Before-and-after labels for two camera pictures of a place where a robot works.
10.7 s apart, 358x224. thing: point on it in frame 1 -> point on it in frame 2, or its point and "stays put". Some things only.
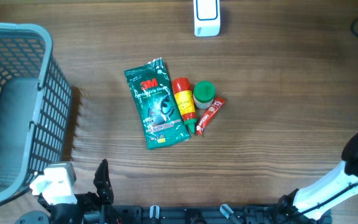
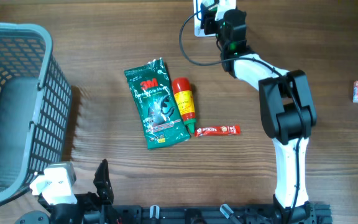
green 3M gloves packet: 161,119 stays put
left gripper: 101,181 stays put
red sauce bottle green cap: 183,93 stays put
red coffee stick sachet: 216,106 -> 214,130
